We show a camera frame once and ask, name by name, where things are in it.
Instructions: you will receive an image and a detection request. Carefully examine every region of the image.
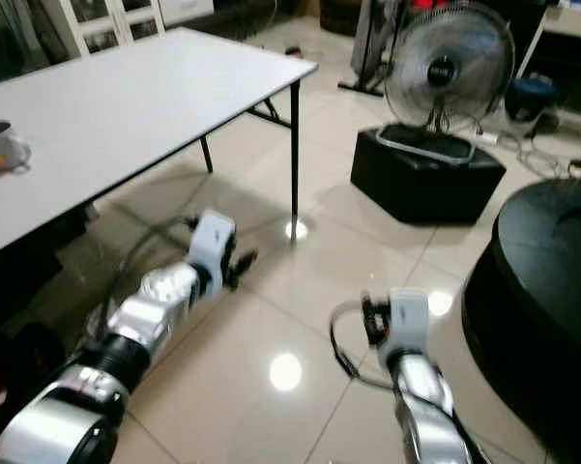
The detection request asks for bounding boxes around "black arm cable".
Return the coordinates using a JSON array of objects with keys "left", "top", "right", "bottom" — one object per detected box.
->
[
  {"left": 328, "top": 299, "right": 393, "bottom": 393},
  {"left": 104, "top": 217, "right": 200, "bottom": 322}
]

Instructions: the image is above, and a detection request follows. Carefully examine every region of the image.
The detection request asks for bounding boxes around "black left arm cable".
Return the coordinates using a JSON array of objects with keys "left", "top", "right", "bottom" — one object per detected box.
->
[{"left": 104, "top": 217, "right": 200, "bottom": 322}]

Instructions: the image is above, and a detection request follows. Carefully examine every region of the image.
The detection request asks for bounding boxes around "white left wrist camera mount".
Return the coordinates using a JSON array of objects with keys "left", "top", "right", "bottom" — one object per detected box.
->
[{"left": 190, "top": 208, "right": 239, "bottom": 292}]

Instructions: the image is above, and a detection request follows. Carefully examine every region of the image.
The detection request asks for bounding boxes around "black folded stand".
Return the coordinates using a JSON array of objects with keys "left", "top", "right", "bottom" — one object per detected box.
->
[{"left": 337, "top": 0, "right": 403, "bottom": 99}]

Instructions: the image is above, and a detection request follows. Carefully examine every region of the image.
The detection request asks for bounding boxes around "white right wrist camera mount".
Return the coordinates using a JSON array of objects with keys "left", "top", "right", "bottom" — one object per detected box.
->
[{"left": 386, "top": 287, "right": 432, "bottom": 358}]

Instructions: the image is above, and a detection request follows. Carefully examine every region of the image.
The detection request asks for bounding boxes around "white table with black legs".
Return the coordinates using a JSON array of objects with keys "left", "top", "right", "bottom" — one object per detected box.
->
[{"left": 0, "top": 26, "right": 320, "bottom": 262}]

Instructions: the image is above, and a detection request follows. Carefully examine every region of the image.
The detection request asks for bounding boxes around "white printed mug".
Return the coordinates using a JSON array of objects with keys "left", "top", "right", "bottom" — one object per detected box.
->
[{"left": 0, "top": 119, "right": 33, "bottom": 174}]

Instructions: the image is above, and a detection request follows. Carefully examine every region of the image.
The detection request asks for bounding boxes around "blue round bucket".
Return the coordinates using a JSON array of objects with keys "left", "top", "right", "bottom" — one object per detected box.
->
[{"left": 505, "top": 74, "right": 561, "bottom": 126}]

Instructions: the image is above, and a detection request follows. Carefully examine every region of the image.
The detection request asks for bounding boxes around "white glass door cabinet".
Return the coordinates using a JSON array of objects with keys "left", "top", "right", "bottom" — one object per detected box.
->
[{"left": 38, "top": 0, "right": 215, "bottom": 60}]

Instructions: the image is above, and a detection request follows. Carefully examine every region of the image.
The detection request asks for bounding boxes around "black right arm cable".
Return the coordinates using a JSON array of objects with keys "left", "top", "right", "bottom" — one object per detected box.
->
[{"left": 328, "top": 299, "right": 393, "bottom": 393}]

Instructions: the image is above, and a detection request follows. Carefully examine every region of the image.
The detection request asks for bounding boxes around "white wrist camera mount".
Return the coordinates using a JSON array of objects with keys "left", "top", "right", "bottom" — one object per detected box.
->
[
  {"left": 386, "top": 287, "right": 432, "bottom": 358},
  {"left": 190, "top": 208, "right": 239, "bottom": 292}
]

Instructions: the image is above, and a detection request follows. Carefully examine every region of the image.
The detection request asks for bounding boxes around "black round stool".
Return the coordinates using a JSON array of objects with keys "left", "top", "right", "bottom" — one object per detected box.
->
[{"left": 461, "top": 178, "right": 581, "bottom": 464}]

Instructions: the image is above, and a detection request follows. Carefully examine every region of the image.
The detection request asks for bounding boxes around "black box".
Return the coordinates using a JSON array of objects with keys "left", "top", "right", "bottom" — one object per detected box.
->
[{"left": 349, "top": 125, "right": 509, "bottom": 227}]

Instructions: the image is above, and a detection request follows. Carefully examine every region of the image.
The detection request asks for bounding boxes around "white desk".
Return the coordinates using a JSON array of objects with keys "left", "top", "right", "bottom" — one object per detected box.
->
[{"left": 516, "top": 4, "right": 581, "bottom": 109}]

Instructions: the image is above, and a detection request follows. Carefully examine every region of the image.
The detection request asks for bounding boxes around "grey floor fan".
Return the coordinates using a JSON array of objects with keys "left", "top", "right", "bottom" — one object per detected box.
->
[{"left": 373, "top": 0, "right": 519, "bottom": 166}]

